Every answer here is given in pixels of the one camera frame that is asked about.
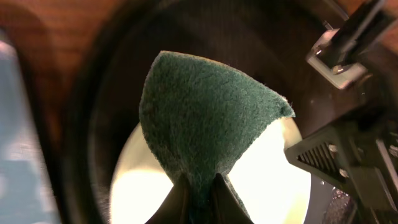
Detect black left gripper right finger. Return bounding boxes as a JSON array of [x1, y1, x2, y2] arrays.
[[211, 173, 253, 224]]

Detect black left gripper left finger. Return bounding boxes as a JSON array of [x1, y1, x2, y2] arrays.
[[146, 174, 191, 224]]

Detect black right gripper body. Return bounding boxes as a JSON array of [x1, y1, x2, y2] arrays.
[[333, 44, 397, 223]]

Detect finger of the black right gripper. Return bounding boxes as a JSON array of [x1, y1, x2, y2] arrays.
[[284, 127, 354, 193]]

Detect mint plate top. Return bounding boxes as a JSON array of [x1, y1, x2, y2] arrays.
[[109, 118, 311, 224]]

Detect green yellow scrub sponge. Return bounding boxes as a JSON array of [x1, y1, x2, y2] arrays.
[[139, 51, 295, 223]]

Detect round black tray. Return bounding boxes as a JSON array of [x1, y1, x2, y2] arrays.
[[62, 0, 361, 223]]

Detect black tub of soapy water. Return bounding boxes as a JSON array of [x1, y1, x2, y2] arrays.
[[1, 31, 60, 224]]

